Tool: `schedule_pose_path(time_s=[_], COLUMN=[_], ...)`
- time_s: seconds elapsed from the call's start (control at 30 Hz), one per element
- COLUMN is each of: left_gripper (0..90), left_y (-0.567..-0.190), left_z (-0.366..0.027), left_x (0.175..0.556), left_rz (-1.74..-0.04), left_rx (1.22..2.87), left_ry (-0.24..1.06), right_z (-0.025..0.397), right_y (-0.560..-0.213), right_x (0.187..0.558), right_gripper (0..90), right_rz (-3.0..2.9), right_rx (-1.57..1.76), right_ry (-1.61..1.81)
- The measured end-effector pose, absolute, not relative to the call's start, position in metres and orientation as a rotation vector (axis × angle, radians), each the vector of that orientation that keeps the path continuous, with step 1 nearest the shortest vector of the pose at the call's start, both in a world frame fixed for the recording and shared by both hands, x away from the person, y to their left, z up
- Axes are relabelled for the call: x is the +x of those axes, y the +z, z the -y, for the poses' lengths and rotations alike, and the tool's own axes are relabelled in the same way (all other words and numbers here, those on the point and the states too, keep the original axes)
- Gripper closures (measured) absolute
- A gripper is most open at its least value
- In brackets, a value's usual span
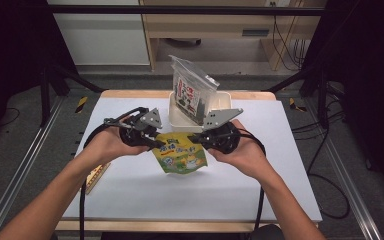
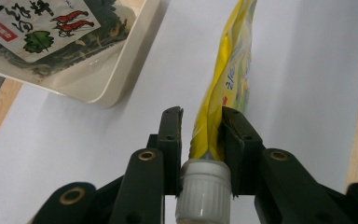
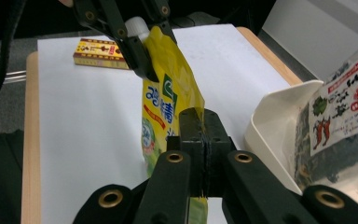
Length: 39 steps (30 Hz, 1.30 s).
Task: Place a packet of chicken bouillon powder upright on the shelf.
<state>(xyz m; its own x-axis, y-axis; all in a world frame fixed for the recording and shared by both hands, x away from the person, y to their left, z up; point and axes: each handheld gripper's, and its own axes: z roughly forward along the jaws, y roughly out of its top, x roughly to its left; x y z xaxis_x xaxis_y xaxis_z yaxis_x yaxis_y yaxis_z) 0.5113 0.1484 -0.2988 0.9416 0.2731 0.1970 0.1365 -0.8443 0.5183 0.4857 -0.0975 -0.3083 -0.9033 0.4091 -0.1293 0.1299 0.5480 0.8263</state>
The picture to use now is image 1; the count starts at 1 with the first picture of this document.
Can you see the yellow black floor tape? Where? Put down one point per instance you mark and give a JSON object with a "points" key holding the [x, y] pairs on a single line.
{"points": [[81, 104], [293, 104]]}

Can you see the aluminium floor rail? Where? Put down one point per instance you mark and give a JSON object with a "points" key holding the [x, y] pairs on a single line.
{"points": [[20, 170], [343, 170]]}

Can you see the light wooden desk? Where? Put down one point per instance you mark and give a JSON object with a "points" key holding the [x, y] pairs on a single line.
{"points": [[213, 26]]}

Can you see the tan printed card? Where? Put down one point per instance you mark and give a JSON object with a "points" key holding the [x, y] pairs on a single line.
{"points": [[96, 176]]}

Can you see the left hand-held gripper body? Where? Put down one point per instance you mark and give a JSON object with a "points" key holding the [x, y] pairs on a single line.
{"points": [[135, 135]]}

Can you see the black metal stand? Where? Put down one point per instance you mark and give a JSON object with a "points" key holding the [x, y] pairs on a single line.
{"points": [[321, 96], [45, 96]]}

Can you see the clear bag of dried seaweed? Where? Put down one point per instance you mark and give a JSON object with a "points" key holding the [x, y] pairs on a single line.
{"points": [[191, 90]]}

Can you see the yellow green snack bag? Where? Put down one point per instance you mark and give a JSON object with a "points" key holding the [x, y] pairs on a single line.
{"points": [[180, 156]]}

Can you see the white cabinet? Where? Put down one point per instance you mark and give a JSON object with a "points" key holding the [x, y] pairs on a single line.
{"points": [[101, 36]]}

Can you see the white plastic bin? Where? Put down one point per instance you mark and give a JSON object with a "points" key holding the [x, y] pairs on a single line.
{"points": [[180, 121]]}

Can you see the person's right hand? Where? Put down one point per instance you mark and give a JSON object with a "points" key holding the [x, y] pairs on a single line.
{"points": [[250, 156]]}

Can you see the black horizontal frame bar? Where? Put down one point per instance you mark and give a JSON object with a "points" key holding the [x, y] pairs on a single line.
{"points": [[186, 10]]}

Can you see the wooden table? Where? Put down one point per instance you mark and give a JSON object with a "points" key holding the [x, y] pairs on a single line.
{"points": [[166, 227]]}

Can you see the person's left hand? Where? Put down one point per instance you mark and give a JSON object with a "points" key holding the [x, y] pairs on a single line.
{"points": [[108, 146]]}

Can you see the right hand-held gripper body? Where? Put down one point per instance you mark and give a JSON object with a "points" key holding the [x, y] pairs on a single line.
{"points": [[221, 138]]}

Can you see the white table mat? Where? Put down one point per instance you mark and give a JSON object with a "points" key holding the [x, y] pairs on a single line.
{"points": [[130, 196]]}

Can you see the black curtain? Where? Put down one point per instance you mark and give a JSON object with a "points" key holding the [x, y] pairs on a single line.
{"points": [[10, 50], [370, 66]]}

